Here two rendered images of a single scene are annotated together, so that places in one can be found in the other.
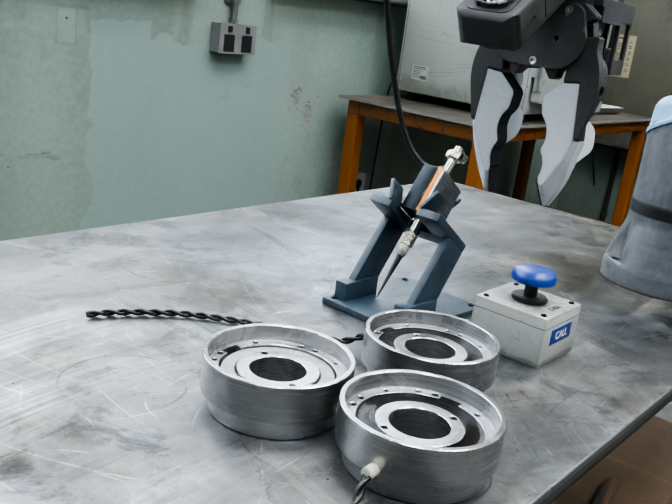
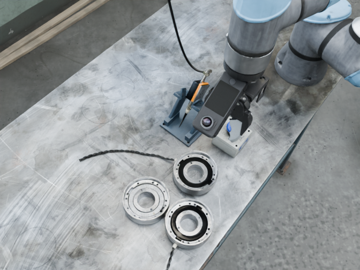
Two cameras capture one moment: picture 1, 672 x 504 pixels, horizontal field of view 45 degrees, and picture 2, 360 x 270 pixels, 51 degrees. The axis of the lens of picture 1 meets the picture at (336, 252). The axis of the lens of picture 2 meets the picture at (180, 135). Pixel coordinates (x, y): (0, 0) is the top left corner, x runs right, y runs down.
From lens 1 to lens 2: 0.57 m
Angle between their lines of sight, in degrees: 40
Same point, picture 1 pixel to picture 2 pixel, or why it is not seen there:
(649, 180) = (295, 39)
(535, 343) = (233, 152)
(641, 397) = (267, 170)
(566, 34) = (237, 110)
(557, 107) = (234, 125)
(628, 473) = not seen: hidden behind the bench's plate
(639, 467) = not seen: hidden behind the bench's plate
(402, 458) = (182, 245)
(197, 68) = not seen: outside the picture
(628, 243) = (285, 60)
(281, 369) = (147, 193)
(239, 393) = (135, 219)
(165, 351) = (109, 178)
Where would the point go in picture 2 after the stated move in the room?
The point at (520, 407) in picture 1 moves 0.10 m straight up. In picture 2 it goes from (224, 186) to (231, 166)
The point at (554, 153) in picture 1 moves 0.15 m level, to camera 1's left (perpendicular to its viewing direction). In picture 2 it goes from (233, 135) to (158, 133)
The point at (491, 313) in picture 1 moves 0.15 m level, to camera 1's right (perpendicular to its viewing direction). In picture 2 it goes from (219, 140) to (279, 142)
